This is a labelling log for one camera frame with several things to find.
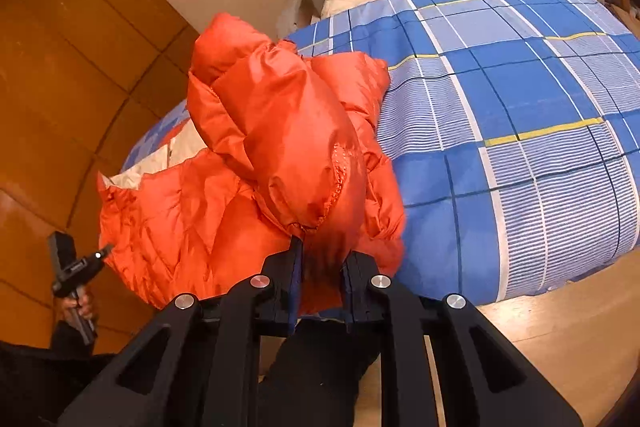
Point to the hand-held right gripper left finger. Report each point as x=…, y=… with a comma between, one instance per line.
x=280, y=297

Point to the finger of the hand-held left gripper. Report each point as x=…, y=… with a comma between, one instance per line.
x=100, y=253

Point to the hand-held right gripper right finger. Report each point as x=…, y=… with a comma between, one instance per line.
x=360, y=297

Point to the orange puffer jacket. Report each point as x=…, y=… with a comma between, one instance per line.
x=280, y=132

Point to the person's left forearm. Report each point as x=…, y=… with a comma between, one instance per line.
x=30, y=372

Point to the person's left hand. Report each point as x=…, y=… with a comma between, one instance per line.
x=80, y=304

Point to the wooden wardrobe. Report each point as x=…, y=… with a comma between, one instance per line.
x=60, y=107

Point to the bed with blue plaid sheet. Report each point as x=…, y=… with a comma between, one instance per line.
x=500, y=157

